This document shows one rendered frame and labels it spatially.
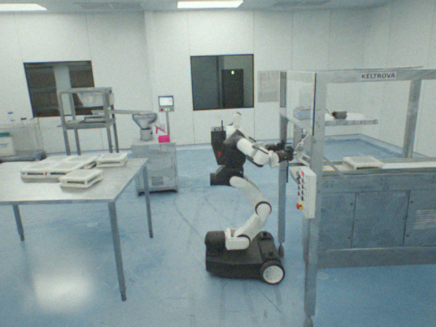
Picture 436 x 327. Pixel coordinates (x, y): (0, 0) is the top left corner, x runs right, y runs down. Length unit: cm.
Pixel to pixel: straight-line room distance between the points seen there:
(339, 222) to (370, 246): 38
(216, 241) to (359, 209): 123
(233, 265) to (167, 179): 230
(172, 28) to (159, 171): 360
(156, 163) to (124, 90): 304
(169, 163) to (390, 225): 294
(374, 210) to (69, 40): 648
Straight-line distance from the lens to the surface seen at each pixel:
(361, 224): 315
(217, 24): 760
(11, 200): 285
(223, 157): 268
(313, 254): 226
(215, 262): 297
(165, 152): 480
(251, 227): 296
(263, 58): 775
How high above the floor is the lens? 174
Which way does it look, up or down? 16 degrees down
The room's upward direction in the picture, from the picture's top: 2 degrees counter-clockwise
